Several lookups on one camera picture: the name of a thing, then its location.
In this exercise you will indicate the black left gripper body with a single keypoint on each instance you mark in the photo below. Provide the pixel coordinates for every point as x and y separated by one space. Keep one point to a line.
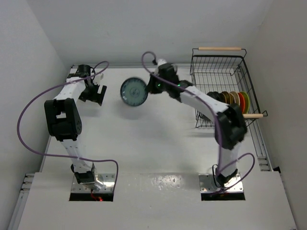
90 93

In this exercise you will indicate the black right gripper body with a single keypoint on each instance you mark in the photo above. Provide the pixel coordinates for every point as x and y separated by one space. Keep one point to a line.
158 86

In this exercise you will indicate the blue floral plate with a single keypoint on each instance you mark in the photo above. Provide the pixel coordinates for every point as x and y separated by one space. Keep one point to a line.
133 91

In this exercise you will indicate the cream plate with black patch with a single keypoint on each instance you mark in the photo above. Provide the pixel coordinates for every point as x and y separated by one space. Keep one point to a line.
235 96

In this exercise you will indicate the orange plate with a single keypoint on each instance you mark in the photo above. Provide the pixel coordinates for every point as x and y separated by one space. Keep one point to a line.
242 101

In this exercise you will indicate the lime green plate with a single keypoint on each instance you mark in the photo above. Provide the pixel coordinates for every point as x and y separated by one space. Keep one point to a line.
247 101

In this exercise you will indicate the glossy black plate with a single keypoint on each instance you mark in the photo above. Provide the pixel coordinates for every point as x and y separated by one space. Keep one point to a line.
213 95
219 96

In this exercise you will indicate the yellow patterned plate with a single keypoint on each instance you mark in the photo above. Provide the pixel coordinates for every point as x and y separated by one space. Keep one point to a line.
226 96
230 99

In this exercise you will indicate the yellow patterned plate front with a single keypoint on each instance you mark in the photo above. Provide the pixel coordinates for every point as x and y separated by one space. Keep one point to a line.
230 99

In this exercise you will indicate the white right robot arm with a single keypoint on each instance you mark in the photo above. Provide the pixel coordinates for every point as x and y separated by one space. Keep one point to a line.
228 121

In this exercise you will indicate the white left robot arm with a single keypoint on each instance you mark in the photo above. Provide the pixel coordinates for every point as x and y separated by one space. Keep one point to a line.
64 121

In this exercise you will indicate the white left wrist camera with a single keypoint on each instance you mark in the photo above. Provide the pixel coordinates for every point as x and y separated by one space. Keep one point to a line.
97 79

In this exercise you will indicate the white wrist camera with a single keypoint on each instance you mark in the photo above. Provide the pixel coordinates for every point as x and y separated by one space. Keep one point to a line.
160 62
97 79

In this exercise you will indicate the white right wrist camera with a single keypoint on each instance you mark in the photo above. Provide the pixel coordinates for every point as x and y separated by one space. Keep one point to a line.
160 62

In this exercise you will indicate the black wire dish rack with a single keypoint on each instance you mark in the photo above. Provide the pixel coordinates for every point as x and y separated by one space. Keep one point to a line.
224 69

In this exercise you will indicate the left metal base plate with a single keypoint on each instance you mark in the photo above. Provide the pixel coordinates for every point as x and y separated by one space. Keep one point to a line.
104 184

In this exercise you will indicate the metal base plate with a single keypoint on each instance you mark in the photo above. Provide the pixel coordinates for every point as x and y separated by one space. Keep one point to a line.
207 184
104 184

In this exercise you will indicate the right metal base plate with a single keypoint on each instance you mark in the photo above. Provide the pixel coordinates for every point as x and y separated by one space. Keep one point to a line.
207 184

